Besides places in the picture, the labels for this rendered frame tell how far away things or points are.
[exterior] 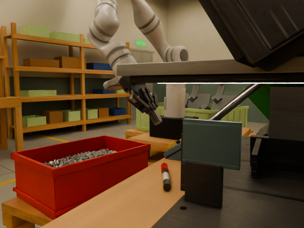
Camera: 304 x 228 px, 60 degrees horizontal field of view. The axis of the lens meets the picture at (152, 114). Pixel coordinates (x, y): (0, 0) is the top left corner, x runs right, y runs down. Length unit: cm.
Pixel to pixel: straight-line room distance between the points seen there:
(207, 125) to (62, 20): 651
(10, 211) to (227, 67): 62
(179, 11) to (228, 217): 922
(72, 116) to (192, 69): 585
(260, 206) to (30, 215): 50
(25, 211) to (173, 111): 75
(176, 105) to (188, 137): 77
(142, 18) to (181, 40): 819
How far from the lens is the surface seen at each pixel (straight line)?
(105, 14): 81
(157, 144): 114
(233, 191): 53
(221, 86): 179
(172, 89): 121
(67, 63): 614
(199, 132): 44
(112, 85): 76
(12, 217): 78
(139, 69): 40
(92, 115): 649
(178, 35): 941
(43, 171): 64
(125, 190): 52
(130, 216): 43
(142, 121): 176
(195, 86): 186
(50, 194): 64
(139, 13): 111
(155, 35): 116
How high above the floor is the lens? 110
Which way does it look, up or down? 7 degrees down
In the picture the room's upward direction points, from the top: straight up
